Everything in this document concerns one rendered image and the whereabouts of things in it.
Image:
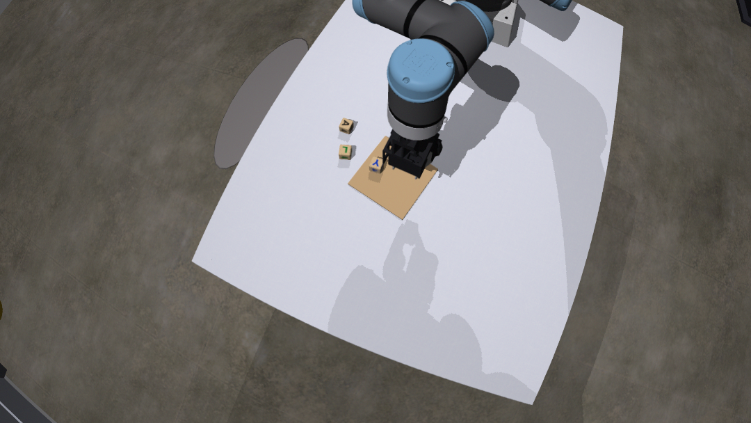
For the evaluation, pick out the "brown wooden letter block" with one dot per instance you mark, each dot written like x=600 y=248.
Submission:
x=376 y=165
x=345 y=152
x=346 y=126

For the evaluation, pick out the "tan flat mat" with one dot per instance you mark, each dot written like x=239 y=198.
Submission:
x=395 y=190

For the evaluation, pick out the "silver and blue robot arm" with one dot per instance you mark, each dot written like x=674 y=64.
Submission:
x=445 y=41

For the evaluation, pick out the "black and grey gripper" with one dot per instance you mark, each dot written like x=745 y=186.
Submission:
x=411 y=161

